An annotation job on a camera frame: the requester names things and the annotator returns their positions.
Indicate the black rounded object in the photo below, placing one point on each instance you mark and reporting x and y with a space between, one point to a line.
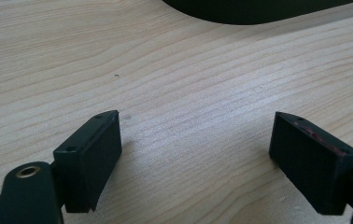
252 11

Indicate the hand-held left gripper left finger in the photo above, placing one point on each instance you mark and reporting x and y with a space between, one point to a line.
86 161

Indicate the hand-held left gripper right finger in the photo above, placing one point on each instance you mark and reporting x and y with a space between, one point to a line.
311 165

